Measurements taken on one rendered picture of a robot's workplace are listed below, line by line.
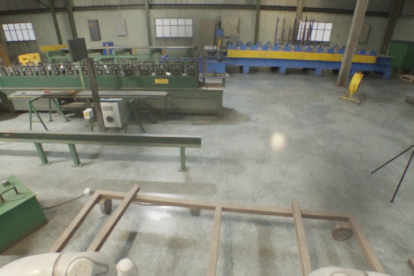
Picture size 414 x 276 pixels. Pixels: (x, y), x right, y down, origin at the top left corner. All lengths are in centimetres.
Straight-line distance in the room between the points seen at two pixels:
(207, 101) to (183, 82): 60
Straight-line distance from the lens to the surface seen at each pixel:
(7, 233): 283
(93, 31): 1465
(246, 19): 1326
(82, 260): 71
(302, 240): 205
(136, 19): 1386
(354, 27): 863
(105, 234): 209
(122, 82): 490
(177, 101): 469
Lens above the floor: 190
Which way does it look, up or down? 29 degrees down
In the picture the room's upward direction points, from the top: 1 degrees clockwise
